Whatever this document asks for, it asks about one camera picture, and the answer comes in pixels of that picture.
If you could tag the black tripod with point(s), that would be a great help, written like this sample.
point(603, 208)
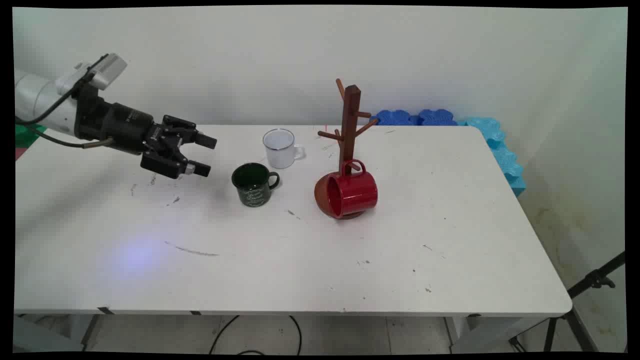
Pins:
point(595, 279)

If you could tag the green floor mat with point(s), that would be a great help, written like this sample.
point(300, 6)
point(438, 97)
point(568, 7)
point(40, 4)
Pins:
point(25, 137)

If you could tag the red enamel mug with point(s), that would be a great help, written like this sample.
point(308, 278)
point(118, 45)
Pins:
point(357, 192)

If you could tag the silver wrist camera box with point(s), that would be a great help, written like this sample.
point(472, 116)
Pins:
point(107, 70)

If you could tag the brown wooden mug tree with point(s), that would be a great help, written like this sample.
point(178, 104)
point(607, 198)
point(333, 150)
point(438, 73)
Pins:
point(351, 115)

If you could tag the white enamel mug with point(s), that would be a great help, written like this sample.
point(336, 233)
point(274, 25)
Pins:
point(280, 155)

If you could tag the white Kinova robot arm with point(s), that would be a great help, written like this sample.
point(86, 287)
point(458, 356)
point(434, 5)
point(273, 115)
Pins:
point(37, 95)

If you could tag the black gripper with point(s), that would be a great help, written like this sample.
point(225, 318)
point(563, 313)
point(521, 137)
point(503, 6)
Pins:
point(125, 127)

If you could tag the red floor mat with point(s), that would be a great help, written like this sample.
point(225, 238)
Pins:
point(19, 152)

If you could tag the light blue foam mat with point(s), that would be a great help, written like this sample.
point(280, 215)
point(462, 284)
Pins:
point(505, 155)

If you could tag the dark green enamel mug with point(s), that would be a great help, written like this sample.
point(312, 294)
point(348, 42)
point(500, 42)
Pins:
point(255, 192)

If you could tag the dark blue foam mat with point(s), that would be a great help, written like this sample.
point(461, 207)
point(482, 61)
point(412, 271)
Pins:
point(437, 117)
point(395, 118)

